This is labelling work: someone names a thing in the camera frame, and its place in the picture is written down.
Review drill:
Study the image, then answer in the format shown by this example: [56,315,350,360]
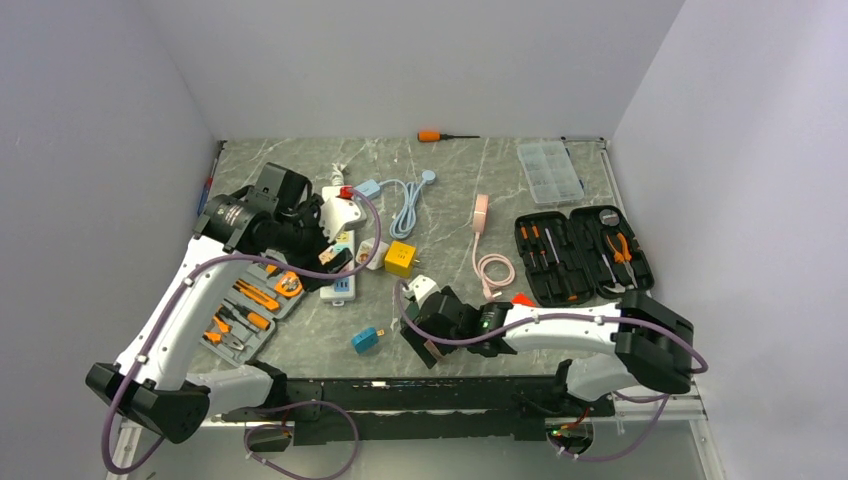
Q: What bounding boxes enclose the pink cable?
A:
[471,230,517,301]

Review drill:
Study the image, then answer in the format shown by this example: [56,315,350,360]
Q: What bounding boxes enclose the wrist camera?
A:
[319,196,368,241]
[402,275,440,305]

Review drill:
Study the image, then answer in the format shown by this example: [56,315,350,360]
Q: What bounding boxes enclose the black tool case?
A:
[514,205,655,307]

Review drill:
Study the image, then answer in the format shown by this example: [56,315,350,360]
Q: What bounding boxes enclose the pink round cable reel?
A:
[472,194,489,234]

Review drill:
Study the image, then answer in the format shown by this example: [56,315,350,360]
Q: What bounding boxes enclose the yellow cube adapter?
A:
[384,240,418,279]

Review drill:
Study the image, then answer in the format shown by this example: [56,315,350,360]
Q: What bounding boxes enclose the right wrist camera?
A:
[402,275,440,305]

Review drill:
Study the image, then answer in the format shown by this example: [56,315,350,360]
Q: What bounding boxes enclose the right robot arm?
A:
[401,287,708,415]

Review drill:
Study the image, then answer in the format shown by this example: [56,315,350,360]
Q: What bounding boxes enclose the light blue power strip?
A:
[355,170,437,240]

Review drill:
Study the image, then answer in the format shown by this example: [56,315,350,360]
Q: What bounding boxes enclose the clear plastic organizer box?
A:
[517,141,585,205]

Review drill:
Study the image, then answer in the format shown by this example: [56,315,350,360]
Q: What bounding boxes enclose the white power strip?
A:
[319,162,356,307]

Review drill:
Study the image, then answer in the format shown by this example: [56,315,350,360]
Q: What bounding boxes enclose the orange handled screwdriver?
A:
[416,130,479,143]

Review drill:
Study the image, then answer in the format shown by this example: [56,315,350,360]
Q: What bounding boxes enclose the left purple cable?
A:
[99,188,384,480]

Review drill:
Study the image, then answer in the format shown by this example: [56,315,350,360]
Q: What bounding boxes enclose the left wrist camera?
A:
[319,196,368,241]

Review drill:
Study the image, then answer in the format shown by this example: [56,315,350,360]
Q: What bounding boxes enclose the red cube adapter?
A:
[511,293,536,308]

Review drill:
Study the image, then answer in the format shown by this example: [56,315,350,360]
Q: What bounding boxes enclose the orange cube adapter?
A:
[318,245,338,265]

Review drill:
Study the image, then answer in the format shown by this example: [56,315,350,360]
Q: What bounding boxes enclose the grey tool case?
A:
[200,263,305,366]

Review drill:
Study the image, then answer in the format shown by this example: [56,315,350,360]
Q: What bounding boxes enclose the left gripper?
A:
[274,195,353,291]

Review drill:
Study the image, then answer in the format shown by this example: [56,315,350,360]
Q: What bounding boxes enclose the pink cube socket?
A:
[423,340,443,362]

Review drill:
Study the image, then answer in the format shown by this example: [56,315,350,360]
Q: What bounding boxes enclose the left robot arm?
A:
[85,163,365,444]

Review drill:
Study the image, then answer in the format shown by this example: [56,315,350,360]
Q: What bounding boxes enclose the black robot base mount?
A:
[223,375,615,446]

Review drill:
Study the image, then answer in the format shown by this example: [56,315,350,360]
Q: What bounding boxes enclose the blue red pen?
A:
[196,159,218,216]

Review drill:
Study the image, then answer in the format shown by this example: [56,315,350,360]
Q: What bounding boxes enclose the white and blue cube adapter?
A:
[355,238,389,271]

